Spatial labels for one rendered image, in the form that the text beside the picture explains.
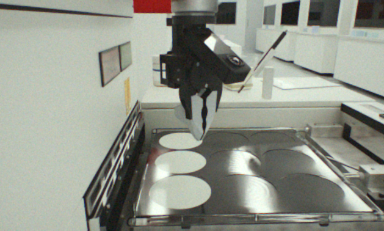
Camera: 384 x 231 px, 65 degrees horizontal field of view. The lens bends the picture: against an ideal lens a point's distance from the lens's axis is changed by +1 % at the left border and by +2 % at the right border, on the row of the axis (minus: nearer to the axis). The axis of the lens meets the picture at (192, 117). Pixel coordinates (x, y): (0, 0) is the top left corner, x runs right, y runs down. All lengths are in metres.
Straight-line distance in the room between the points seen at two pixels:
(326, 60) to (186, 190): 6.77
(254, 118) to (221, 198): 0.37
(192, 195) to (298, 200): 0.16
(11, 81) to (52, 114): 0.06
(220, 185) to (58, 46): 0.34
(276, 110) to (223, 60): 0.42
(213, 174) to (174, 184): 0.08
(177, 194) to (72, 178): 0.21
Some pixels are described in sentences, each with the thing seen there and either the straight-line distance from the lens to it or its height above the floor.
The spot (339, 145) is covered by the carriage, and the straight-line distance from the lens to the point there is 0.80.
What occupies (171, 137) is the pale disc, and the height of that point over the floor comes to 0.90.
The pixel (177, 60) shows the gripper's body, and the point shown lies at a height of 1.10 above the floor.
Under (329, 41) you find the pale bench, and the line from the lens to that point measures 7.15.
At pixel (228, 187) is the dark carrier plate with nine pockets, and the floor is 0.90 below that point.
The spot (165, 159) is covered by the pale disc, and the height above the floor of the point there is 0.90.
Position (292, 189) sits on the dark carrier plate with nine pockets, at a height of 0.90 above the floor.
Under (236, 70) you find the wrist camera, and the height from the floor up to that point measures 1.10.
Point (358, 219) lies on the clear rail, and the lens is 0.50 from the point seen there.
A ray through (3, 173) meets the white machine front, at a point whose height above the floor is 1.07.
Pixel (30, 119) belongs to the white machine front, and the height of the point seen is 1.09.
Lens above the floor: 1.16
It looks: 18 degrees down
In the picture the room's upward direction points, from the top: straight up
